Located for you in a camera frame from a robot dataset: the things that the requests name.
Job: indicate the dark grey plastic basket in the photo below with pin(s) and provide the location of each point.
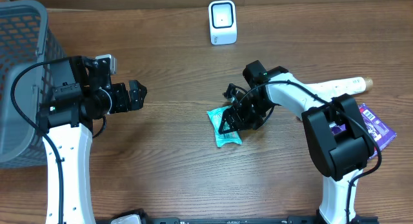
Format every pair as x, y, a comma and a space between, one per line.
25, 40

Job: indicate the mint green wipes pack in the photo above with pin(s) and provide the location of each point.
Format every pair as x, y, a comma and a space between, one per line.
215, 117

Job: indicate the white tube gold cap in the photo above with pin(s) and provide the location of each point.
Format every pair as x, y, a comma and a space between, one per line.
336, 88

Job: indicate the white base mount left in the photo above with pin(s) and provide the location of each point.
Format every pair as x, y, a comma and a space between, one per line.
136, 216

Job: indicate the purple Carefree pad pack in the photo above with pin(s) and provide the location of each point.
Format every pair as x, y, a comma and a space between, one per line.
382, 133

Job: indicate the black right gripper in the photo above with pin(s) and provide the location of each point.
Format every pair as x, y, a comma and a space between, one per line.
241, 112

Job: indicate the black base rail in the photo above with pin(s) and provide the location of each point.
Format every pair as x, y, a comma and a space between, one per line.
288, 220

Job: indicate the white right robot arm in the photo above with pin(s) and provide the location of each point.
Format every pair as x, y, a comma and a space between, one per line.
338, 141

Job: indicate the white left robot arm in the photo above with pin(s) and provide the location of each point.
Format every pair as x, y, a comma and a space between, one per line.
82, 93

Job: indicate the white barcode scanner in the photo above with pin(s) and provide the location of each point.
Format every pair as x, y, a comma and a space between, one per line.
222, 22

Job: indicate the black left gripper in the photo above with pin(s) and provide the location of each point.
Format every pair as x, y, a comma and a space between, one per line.
130, 97

